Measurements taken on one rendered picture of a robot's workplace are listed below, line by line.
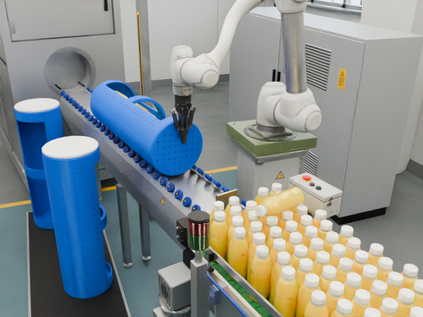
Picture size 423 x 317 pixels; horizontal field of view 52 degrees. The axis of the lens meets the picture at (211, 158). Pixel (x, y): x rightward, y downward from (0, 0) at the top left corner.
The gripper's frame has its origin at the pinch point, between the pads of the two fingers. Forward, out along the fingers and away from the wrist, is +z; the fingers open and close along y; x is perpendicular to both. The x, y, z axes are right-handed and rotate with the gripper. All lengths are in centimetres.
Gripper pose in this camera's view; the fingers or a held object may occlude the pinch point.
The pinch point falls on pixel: (183, 136)
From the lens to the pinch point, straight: 205.4
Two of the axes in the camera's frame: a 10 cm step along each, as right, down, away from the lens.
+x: -5.4, -3.5, 7.7
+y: 8.4, -2.1, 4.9
